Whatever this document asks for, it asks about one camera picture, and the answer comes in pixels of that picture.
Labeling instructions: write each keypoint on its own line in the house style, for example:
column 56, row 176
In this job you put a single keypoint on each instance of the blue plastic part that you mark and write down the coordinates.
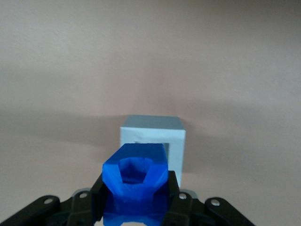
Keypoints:
column 136, row 193

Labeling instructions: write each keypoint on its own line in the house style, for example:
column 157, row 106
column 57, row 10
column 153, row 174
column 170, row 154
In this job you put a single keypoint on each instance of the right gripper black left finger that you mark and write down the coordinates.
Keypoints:
column 77, row 209

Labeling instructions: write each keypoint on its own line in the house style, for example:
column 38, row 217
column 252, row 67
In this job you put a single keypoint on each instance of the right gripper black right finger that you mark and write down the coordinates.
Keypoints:
column 188, row 212

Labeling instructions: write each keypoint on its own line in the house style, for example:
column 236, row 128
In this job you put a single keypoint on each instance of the brown table cover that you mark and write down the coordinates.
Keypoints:
column 150, row 58

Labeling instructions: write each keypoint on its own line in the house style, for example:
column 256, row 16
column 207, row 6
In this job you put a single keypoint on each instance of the gray cube base with hole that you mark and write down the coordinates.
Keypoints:
column 174, row 139

